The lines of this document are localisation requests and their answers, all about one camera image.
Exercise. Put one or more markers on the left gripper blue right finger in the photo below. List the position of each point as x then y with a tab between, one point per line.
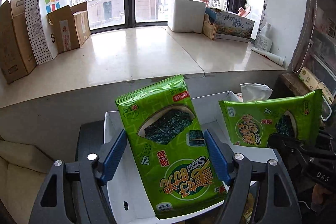
220	156

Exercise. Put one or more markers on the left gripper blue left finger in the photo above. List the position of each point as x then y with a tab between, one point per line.
110	155

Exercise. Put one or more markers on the green seaweed snack bag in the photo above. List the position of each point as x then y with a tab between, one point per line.
251	123
158	113

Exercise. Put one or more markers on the person's right hand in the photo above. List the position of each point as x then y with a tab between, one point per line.
321	198

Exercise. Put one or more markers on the white digital clock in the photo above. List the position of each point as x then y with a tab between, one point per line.
326	110

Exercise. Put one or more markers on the beige tissue pack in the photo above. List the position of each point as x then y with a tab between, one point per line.
254	92

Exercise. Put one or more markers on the wooden side shelf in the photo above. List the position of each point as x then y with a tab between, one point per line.
288	85

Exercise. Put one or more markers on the cream leather sofa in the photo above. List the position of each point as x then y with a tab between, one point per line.
23	170

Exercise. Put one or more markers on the white tube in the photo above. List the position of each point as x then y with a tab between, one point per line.
272	57

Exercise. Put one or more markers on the clear plastic drawer unit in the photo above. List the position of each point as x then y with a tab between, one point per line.
322	52

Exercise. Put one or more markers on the white plastic bottle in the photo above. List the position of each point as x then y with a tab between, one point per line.
263	41

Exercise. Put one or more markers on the small wicker basket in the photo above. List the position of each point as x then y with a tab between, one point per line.
209	29

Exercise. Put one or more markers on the landscape printed long box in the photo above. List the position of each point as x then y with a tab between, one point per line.
230	26

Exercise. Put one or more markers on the large brown cardboard box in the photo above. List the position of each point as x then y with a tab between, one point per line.
17	58

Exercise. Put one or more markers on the small open cardboard box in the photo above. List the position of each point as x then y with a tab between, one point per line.
70	26

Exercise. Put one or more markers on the white box on sill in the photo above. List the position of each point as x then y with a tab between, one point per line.
186	16

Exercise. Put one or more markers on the white dotted paper bag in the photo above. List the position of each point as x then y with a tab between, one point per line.
41	37

